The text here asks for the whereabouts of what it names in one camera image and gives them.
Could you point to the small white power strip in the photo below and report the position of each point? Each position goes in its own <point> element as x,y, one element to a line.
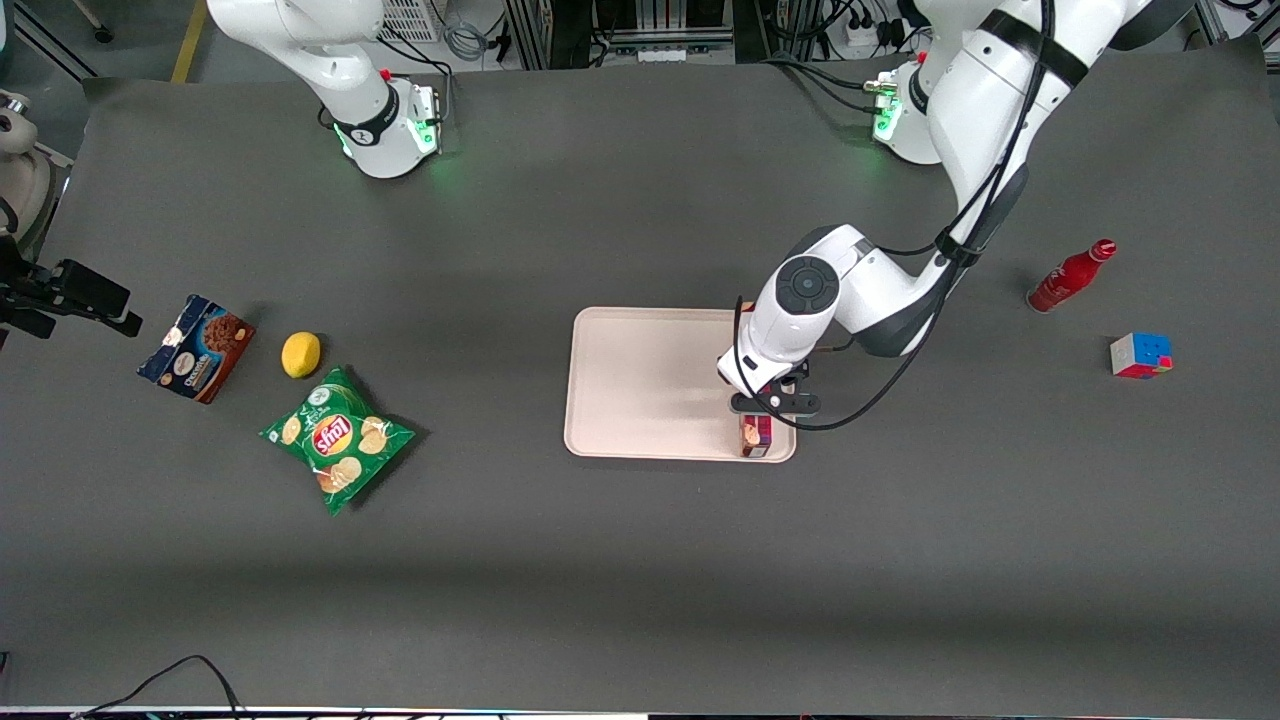
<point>664,54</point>

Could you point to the blue chocolate cookie box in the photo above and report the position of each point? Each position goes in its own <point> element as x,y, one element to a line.
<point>197,348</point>

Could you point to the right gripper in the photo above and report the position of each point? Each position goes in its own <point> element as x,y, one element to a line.
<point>22,290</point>

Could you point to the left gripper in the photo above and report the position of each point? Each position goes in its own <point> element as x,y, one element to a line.
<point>722,375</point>

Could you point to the colourful puzzle cube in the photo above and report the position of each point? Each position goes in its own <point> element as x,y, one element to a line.
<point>1141,356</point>

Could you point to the aluminium equipment rack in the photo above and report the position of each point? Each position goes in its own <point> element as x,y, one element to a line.
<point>620,25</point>

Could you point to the red cookie box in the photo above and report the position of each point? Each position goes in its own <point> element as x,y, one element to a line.
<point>756,438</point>

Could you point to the red bottle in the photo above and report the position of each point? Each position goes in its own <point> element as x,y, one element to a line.
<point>1068,278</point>

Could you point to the green chips bag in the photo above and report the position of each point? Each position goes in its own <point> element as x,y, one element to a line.
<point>338,440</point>

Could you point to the white perforated box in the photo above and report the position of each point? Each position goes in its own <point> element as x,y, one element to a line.
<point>410,18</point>

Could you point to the white power strip with plugs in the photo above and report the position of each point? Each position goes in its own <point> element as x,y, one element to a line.
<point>862,35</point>

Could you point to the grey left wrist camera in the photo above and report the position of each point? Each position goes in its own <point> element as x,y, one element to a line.
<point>775,404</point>

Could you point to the yellow lemon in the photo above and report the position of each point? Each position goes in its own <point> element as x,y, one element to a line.
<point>301,355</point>

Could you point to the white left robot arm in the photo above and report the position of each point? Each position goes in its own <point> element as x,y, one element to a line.
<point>990,100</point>

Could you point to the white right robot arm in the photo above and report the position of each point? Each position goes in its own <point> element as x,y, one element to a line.
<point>350,60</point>

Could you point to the beige plastic tray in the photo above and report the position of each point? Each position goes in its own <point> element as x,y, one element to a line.
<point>650,385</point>

